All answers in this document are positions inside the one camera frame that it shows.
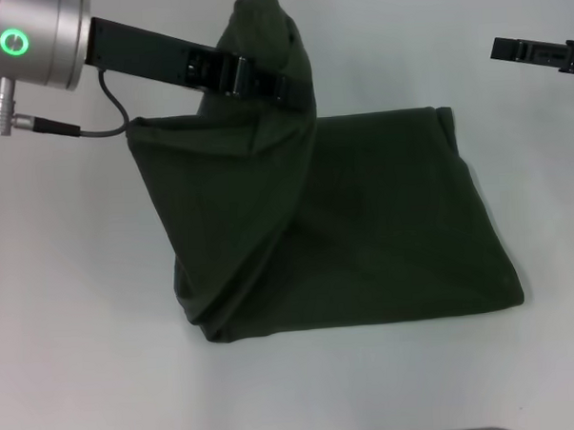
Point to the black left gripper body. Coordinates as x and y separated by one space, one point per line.
156 56

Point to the dark green FREE T-shirt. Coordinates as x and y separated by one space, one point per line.
340 222

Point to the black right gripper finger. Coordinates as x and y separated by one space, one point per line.
527 52

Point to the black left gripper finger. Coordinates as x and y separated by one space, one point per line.
272 84

